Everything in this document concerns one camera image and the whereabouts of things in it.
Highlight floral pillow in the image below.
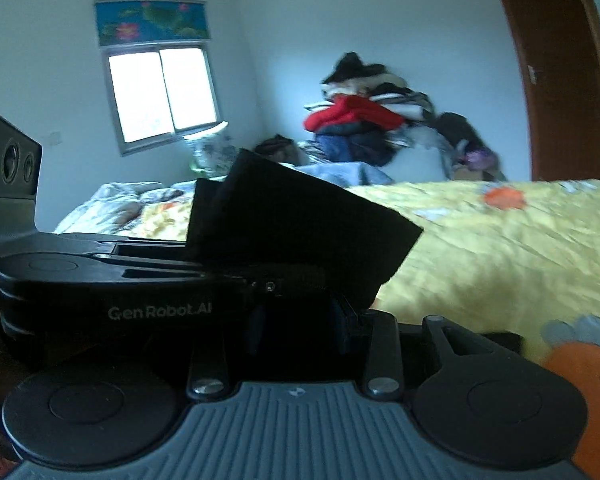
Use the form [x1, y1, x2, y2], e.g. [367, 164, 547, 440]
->
[187, 121, 242, 177]

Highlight pile of clothes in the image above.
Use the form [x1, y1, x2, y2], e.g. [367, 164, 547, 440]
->
[304, 51, 506, 182]

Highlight red jacket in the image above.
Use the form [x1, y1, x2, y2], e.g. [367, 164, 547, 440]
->
[304, 96, 405, 134]

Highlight dark bag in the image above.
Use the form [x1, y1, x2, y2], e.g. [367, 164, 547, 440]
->
[254, 134, 301, 166]

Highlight sliding glass window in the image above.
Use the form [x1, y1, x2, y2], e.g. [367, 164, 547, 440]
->
[101, 42, 221, 157]

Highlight yellow floral bedsheet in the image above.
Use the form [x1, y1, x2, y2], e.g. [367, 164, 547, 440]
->
[130, 177, 600, 480]

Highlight brown wooden door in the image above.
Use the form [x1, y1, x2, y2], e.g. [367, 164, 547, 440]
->
[485, 0, 600, 182]

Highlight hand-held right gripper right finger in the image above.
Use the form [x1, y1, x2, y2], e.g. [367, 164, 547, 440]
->
[330, 295, 487, 402]

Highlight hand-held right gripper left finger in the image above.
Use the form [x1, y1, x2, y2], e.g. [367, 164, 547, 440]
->
[187, 305, 269, 402]

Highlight purple bag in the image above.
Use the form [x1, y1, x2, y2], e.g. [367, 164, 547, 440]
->
[464, 147, 496, 172]

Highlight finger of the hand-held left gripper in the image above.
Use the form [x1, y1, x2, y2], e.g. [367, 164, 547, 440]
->
[100, 254, 327, 297]
[60, 232, 190, 257]

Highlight light blue blanket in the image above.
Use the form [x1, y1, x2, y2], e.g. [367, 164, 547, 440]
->
[295, 159, 394, 189]

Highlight grey crumpled quilt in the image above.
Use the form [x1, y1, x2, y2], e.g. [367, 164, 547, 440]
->
[55, 181, 197, 236]

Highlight black pants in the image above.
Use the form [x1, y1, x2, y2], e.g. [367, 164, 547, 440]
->
[185, 149, 425, 311]

